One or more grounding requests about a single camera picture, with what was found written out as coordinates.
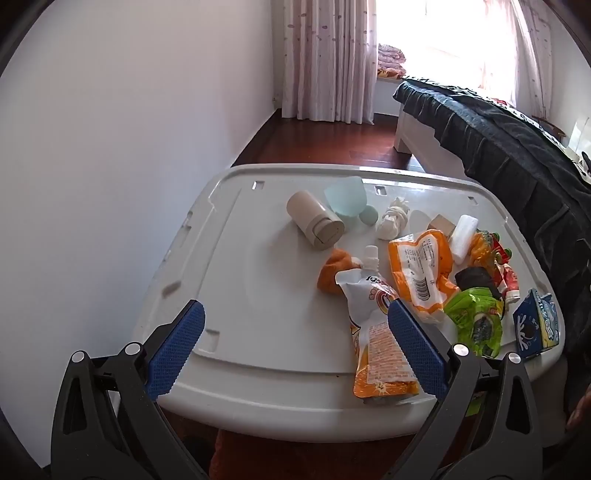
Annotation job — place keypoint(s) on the light blue plastic cup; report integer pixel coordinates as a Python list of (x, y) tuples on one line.
[(344, 196)]

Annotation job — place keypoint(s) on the green snack wrapper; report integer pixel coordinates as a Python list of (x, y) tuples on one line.
[(475, 318)]

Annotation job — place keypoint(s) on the white bed frame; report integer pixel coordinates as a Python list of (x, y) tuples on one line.
[(420, 138)]

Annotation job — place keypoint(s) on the white black printed bedsheet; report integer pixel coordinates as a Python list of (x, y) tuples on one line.
[(531, 120)]

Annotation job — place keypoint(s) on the pink patterned curtain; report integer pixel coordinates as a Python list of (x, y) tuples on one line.
[(531, 50), (323, 60)]

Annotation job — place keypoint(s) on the red sauce packet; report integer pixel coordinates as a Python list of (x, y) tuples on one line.
[(510, 279)]

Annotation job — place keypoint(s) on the white orange spout pouch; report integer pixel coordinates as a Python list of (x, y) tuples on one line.
[(369, 332)]

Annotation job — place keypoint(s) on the orange toy dinosaur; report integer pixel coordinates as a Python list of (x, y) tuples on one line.
[(482, 244)]

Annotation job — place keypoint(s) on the small teal ball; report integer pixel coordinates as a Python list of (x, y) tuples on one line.
[(369, 216)]

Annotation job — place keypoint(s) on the blue drink carton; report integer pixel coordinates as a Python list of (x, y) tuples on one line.
[(531, 323)]

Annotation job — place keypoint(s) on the white bed headboard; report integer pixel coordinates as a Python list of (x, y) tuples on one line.
[(582, 134)]

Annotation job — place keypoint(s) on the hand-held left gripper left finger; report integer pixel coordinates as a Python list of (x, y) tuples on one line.
[(178, 348)]

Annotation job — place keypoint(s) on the white foam roll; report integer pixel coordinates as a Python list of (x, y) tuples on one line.
[(463, 237)]

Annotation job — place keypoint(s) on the beige cylindrical container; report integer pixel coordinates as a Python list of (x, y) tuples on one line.
[(309, 214)]

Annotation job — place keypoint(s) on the wooden block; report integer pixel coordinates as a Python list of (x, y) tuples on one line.
[(441, 224)]

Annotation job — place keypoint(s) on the white plastic storage box lid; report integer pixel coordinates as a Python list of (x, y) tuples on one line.
[(258, 286)]

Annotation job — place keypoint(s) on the crumpled black wrapper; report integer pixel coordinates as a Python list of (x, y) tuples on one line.
[(475, 279)]

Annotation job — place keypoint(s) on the bed with dark blanket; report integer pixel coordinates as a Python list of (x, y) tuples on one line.
[(508, 152)]

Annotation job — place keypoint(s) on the orange plush toy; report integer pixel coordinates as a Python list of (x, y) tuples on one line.
[(332, 272)]

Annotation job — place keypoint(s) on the orange snack packet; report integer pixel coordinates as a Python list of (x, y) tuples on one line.
[(420, 263)]

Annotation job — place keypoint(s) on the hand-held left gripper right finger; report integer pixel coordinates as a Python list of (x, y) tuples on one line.
[(415, 346)]

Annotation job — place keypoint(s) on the folded pink quilts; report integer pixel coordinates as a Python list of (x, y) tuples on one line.
[(391, 57)]

